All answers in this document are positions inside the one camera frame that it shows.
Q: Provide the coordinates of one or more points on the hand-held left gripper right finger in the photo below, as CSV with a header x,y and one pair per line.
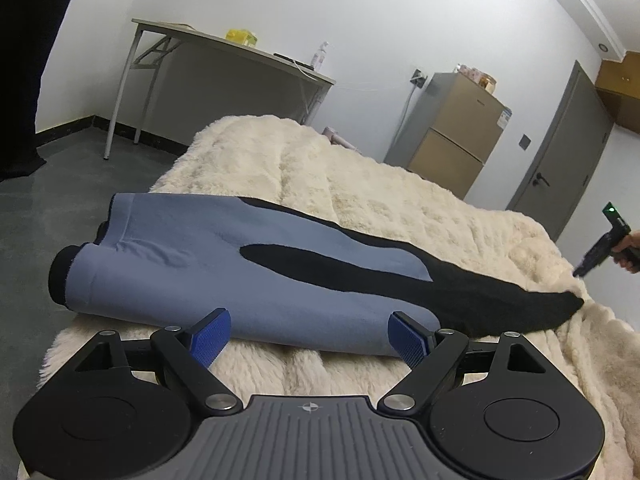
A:
x,y
407,340

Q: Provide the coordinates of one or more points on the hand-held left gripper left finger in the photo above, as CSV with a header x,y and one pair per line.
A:
x,y
212,335

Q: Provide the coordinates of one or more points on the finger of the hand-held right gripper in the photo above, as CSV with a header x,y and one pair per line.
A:
x,y
585,264

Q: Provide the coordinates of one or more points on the black and blue pants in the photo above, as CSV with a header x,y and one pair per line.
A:
x,y
175,260

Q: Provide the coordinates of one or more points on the person's right hand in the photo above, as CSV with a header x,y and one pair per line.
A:
x,y
631,252

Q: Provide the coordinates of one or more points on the grey door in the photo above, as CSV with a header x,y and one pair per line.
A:
x,y
570,150

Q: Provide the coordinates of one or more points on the cream fluffy blanket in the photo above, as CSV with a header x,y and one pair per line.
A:
x,y
400,200

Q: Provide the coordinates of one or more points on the brown jar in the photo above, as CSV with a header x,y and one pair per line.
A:
x,y
486,82

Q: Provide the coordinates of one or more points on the gold fridge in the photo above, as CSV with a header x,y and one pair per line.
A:
x,y
450,120

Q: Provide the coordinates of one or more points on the pink hair dryer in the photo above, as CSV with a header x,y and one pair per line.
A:
x,y
340,138

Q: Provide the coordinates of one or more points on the grey folding table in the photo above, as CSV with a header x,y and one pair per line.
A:
x,y
210,40

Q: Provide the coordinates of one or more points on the clear spray bottle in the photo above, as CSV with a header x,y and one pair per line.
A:
x,y
319,57

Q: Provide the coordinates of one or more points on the yellow box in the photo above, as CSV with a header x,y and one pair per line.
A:
x,y
242,36

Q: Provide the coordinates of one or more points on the black curtain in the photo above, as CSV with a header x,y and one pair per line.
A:
x,y
25,60

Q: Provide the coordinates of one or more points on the dark wall switch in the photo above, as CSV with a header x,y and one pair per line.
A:
x,y
525,141

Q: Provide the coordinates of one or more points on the wooden wall cabinet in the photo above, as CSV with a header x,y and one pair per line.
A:
x,y
622,90

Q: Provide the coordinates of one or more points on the wall power socket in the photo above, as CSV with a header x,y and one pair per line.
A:
x,y
418,76

